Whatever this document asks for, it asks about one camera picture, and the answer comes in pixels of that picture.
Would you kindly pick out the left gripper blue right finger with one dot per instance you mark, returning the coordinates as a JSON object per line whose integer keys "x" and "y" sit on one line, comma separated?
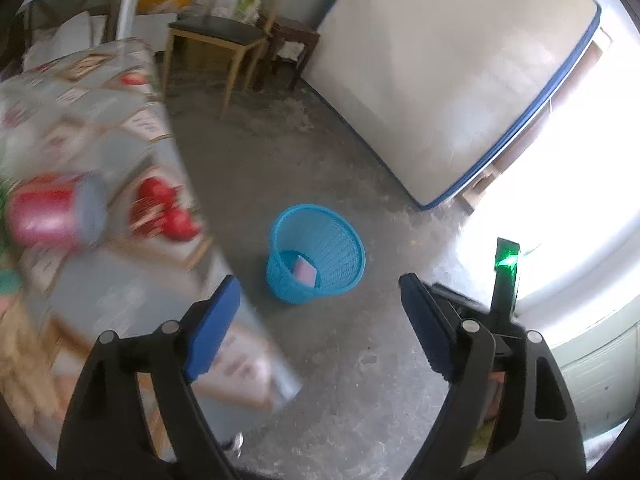
{"x": 536, "y": 432}

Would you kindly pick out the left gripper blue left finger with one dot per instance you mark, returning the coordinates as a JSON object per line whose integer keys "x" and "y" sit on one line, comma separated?
{"x": 105, "y": 434}

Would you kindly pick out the red soda can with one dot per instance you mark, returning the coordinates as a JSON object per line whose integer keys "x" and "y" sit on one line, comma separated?
{"x": 66, "y": 210}

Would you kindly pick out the pink trash in basket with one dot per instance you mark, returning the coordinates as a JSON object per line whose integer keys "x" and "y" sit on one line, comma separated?
{"x": 304, "y": 272}

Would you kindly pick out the blue plastic waste basket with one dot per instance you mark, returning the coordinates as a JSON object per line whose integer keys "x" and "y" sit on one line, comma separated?
{"x": 322, "y": 238}

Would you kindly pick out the white mattress blue trim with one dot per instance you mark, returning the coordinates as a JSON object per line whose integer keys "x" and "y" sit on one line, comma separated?
{"x": 437, "y": 88}

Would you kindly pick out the fruit pattern tablecloth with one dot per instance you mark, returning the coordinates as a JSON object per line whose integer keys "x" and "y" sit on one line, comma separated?
{"x": 97, "y": 110}

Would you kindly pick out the dark wooden side table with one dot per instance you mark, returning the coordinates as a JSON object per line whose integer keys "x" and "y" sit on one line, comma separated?
{"x": 288, "y": 40}

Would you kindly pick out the wooden chair black seat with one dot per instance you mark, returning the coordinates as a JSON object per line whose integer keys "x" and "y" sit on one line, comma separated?
{"x": 224, "y": 33}

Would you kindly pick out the green white carton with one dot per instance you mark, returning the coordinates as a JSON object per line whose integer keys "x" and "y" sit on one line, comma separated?
{"x": 246, "y": 11}

